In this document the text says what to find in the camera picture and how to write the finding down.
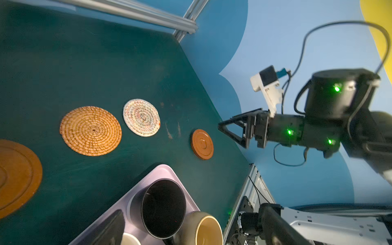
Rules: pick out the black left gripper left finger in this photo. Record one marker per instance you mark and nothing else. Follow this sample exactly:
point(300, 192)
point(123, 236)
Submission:
point(110, 231)

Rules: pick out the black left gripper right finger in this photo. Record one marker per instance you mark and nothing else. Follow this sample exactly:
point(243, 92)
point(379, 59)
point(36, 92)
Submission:
point(277, 231)

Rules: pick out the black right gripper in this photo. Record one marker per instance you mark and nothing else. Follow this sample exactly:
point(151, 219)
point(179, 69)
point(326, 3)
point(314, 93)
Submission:
point(287, 130)

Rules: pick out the small brown wooden coaster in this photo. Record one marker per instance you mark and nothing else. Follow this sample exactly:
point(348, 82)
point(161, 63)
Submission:
point(202, 144)

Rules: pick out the multicolour woven round coaster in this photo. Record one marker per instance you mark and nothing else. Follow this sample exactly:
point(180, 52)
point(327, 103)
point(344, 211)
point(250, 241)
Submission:
point(141, 117)

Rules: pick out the tan woven rattan coaster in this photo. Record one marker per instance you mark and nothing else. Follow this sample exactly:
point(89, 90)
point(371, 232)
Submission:
point(91, 131)

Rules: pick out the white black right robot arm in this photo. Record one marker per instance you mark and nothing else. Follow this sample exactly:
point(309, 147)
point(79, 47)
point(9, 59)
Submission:
point(336, 115)

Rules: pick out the large brown wooden coaster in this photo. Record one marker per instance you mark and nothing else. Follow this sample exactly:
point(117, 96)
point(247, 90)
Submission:
point(21, 176)

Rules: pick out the white cream ceramic mug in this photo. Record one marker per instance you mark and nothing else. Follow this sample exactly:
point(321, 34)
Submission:
point(128, 239)

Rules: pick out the lilac plastic tray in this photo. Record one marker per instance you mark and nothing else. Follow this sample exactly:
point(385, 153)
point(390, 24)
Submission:
point(162, 171)

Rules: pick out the black ceramic mug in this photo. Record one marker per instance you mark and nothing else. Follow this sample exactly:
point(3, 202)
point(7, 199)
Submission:
point(159, 209)

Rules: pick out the yellow ceramic mug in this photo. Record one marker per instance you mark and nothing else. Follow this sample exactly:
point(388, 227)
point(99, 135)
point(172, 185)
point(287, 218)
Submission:
point(199, 228)

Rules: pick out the right aluminium corner post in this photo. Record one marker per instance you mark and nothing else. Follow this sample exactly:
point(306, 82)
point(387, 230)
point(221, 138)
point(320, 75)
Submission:
point(192, 13)

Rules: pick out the horizontal aluminium back rail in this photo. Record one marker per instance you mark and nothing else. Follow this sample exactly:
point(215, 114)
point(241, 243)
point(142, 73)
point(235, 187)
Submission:
point(129, 13)

